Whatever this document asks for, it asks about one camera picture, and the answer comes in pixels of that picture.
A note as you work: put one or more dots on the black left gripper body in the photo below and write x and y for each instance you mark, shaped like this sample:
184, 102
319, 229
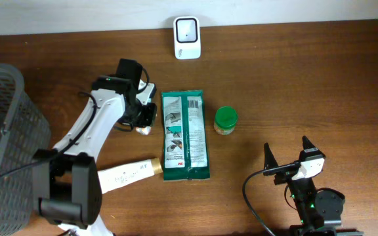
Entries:
142, 114

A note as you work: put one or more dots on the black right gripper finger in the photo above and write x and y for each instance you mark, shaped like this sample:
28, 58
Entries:
269, 159
307, 144

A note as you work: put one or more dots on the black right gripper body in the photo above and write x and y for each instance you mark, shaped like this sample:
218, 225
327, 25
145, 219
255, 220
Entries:
286, 174

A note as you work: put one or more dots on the light green snack packet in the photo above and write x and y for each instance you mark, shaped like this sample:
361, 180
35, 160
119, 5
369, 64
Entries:
143, 130

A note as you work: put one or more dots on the green 3M sponge package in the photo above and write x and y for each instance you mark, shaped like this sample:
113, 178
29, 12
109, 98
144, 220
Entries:
185, 154

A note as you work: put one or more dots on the green lid glass jar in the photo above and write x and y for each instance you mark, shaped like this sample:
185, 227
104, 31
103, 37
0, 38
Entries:
226, 119

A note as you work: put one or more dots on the white tube with gold cap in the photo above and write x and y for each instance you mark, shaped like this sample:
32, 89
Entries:
123, 175

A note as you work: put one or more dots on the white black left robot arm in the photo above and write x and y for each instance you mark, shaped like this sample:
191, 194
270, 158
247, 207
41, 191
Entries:
66, 187

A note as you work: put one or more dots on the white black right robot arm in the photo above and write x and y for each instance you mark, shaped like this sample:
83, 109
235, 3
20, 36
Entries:
319, 209

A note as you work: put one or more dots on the grey plastic basket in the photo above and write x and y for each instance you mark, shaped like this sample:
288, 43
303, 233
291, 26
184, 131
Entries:
23, 130

